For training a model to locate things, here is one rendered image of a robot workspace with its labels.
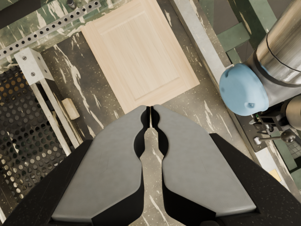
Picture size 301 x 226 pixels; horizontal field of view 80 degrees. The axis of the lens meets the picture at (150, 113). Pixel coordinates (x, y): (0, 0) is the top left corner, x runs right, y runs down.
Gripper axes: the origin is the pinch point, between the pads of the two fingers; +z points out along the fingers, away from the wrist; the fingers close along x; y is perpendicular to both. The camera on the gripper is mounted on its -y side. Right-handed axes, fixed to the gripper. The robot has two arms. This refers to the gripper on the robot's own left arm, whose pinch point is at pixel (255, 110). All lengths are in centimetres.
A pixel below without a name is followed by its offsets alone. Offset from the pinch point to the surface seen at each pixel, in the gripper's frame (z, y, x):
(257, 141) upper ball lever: 7.0, 1.1, 11.8
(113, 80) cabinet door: 11, 38, -33
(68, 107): 10, 57, -32
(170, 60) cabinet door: 11.3, 14.4, -29.5
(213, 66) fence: 9.0, 1.7, -19.6
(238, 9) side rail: 15.0, -20.8, -35.8
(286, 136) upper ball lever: -2.3, -3.4, 10.9
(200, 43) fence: 9.0, 1.7, -29.5
